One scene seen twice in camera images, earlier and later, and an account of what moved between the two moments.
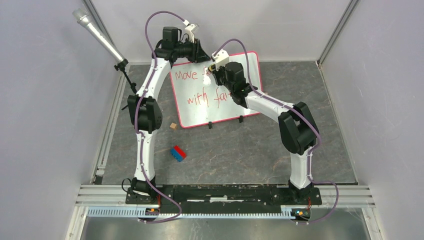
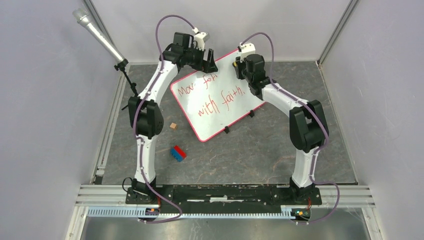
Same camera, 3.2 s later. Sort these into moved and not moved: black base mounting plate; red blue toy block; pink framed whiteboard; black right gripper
Moved: black right gripper; pink framed whiteboard
Not moved: black base mounting plate; red blue toy block
